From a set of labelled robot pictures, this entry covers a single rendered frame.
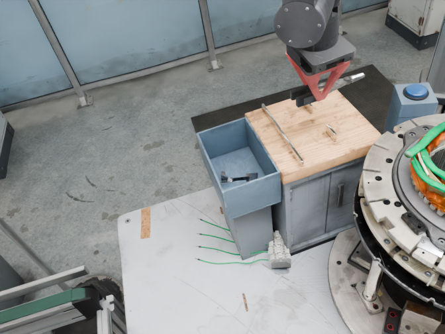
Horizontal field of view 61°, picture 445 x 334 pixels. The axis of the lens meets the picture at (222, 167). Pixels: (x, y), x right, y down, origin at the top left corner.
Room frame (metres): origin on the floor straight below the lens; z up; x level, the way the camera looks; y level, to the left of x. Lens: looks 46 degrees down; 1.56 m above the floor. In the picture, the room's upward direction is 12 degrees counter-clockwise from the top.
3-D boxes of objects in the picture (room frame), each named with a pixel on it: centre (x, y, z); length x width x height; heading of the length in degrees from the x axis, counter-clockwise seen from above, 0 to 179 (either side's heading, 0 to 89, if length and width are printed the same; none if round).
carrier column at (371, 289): (0.29, -0.23, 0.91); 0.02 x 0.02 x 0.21
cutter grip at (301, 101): (0.46, -0.15, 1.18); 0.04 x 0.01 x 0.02; 101
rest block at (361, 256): (0.37, -0.26, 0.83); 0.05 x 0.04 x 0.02; 131
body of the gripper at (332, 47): (0.47, -0.17, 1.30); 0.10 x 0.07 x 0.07; 10
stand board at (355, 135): (0.53, -0.18, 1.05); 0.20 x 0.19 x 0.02; 100
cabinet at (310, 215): (0.53, -0.18, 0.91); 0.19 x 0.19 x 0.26; 10
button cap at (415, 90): (0.59, -0.43, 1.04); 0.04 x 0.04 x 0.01
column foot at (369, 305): (0.29, -0.23, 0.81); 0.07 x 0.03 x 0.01; 5
